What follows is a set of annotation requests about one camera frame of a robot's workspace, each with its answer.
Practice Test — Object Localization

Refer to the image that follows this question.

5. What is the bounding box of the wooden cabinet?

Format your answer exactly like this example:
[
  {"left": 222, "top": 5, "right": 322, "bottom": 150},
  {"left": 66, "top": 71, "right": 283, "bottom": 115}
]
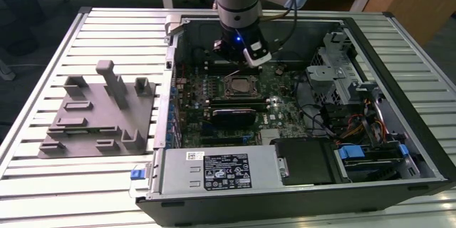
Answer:
[{"left": 363, "top": 0, "right": 456, "bottom": 49}]

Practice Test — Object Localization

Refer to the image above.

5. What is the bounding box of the CPU socket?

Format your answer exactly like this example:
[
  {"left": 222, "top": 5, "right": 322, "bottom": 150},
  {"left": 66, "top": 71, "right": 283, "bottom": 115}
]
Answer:
[{"left": 223, "top": 75, "right": 264, "bottom": 99}]

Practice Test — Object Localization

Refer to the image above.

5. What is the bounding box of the silver finned heatsink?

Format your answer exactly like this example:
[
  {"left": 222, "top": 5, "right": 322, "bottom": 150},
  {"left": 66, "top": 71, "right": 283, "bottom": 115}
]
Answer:
[{"left": 260, "top": 129, "right": 283, "bottom": 146}]

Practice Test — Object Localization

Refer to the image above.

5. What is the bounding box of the silver power supply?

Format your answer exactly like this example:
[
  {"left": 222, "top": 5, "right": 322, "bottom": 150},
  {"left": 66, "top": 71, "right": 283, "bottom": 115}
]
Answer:
[{"left": 156, "top": 146, "right": 288, "bottom": 196}]

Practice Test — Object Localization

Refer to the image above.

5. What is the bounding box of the grey case handle bracket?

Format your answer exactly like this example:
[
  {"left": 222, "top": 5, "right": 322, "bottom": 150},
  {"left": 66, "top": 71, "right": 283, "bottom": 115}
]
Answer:
[{"left": 164, "top": 14, "right": 186, "bottom": 44}]

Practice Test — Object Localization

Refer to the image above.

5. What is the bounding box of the grey metal stand foot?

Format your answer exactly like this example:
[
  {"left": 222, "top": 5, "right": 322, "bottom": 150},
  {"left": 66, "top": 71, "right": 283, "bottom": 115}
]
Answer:
[{"left": 0, "top": 59, "right": 16, "bottom": 81}]

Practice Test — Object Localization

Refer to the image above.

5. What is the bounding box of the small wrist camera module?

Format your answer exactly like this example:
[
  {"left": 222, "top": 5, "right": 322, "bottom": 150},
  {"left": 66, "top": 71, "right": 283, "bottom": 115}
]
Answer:
[{"left": 212, "top": 39, "right": 230, "bottom": 53}]

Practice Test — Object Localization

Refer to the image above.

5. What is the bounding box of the coloured power wire bundle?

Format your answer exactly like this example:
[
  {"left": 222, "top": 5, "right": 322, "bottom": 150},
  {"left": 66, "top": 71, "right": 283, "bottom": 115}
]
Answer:
[{"left": 338, "top": 98, "right": 390, "bottom": 143}]

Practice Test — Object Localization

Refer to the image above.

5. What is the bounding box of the grey parts rack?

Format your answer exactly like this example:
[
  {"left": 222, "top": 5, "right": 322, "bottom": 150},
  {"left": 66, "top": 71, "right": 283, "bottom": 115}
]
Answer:
[{"left": 38, "top": 59, "right": 159, "bottom": 159}]

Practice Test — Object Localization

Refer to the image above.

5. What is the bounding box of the metal socket cover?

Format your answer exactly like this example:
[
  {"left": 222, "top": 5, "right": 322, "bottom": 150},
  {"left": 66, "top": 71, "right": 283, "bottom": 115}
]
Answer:
[{"left": 223, "top": 76, "right": 262, "bottom": 98}]

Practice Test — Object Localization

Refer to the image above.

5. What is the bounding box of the blue case latch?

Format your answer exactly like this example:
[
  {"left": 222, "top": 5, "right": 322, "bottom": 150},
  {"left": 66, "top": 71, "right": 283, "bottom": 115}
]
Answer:
[{"left": 131, "top": 168, "right": 148, "bottom": 181}]

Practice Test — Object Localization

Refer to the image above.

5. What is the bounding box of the small graphics card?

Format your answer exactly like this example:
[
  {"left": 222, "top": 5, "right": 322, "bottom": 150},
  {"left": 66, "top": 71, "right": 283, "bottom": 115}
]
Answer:
[{"left": 212, "top": 108, "right": 258, "bottom": 128}]

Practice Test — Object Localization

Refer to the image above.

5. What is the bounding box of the grey plastic drive latch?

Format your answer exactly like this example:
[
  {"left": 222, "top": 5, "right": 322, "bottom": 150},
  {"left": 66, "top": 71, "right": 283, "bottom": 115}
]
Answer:
[
  {"left": 347, "top": 82, "right": 379, "bottom": 100},
  {"left": 323, "top": 32, "right": 348, "bottom": 52}
]

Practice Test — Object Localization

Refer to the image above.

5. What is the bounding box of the green motherboard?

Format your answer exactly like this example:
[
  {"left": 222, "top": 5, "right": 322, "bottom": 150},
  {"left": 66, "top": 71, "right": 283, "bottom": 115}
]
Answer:
[{"left": 172, "top": 59, "right": 311, "bottom": 149}]

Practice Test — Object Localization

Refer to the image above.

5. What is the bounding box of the metal drive cage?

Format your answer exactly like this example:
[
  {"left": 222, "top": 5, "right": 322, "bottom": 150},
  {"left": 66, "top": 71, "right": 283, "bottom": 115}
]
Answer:
[{"left": 306, "top": 32, "right": 379, "bottom": 111}]

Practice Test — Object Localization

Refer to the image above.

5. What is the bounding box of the black PC case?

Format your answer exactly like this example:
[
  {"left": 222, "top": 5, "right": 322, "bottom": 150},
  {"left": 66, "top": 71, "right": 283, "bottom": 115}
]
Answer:
[{"left": 135, "top": 14, "right": 456, "bottom": 227}]

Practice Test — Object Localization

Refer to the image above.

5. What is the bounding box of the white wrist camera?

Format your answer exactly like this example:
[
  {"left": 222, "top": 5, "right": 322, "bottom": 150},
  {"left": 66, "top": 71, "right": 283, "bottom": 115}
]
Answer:
[{"left": 243, "top": 41, "right": 274, "bottom": 68}]

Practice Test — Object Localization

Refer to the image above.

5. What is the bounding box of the blue disk carrier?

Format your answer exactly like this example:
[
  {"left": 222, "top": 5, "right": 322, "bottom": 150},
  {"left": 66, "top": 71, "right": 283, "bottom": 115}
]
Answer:
[{"left": 338, "top": 144, "right": 367, "bottom": 161}]

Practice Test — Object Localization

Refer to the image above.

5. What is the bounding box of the silver CPU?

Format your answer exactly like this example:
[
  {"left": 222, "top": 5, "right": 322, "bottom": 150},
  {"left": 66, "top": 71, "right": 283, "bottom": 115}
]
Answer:
[{"left": 232, "top": 79, "right": 254, "bottom": 93}]

